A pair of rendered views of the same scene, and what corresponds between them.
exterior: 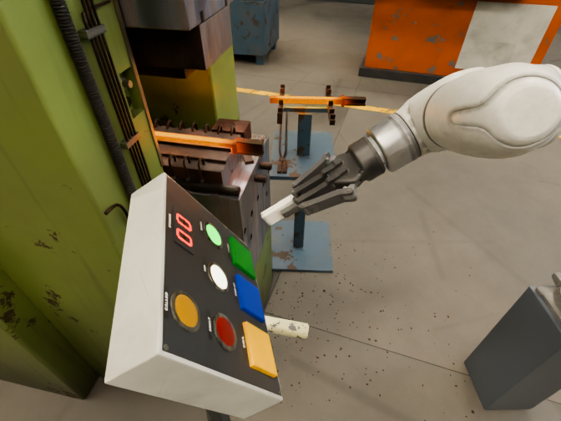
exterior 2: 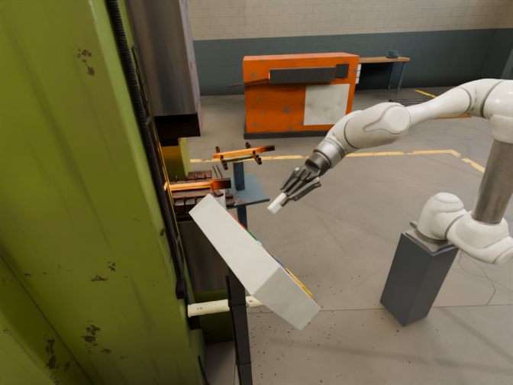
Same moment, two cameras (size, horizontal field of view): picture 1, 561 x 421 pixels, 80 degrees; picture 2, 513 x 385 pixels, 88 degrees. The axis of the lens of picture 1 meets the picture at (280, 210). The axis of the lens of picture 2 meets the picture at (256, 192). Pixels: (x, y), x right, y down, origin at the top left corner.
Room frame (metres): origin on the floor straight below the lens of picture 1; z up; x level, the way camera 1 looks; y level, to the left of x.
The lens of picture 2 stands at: (-0.18, 0.28, 1.59)
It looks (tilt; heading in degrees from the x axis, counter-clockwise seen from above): 31 degrees down; 342
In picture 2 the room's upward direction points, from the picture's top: 2 degrees counter-clockwise
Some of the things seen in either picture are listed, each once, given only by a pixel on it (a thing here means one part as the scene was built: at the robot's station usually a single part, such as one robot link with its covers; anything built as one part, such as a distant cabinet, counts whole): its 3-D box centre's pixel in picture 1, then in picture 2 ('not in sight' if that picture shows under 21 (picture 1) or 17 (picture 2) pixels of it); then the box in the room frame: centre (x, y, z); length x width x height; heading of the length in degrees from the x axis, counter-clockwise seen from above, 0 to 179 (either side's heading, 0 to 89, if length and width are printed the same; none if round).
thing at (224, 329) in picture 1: (224, 332); not in sight; (0.24, 0.08, 1.09); 0.05 x 0.03 x 0.04; 168
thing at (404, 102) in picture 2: not in sight; (431, 108); (4.02, -5.09, 0.12); 1.58 x 0.80 x 0.24; 71
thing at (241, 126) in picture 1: (231, 133); (200, 179); (1.07, 0.17, 0.95); 0.12 x 0.09 x 0.07; 78
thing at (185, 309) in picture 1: (185, 311); not in sight; (0.23, 0.12, 1.16); 0.05 x 0.03 x 0.04; 168
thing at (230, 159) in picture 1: (170, 152); (165, 198); (0.93, 0.36, 0.96); 0.42 x 0.20 x 0.09; 78
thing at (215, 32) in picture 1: (138, 31); (145, 120); (0.93, 0.36, 1.32); 0.42 x 0.20 x 0.10; 78
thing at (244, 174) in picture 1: (189, 202); (175, 236); (0.98, 0.36, 0.69); 0.56 x 0.38 x 0.45; 78
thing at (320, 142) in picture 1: (302, 154); (240, 189); (1.37, -0.11, 0.67); 0.40 x 0.30 x 0.02; 177
